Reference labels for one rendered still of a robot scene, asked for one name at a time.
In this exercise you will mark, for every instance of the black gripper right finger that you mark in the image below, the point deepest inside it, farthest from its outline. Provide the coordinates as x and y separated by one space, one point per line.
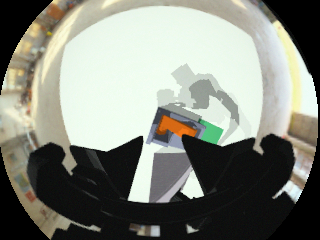
211 161

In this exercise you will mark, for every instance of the orange bar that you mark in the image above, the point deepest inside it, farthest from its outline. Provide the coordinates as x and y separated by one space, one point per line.
175 126

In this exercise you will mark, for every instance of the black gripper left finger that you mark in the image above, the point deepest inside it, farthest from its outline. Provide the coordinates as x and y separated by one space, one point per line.
118 165

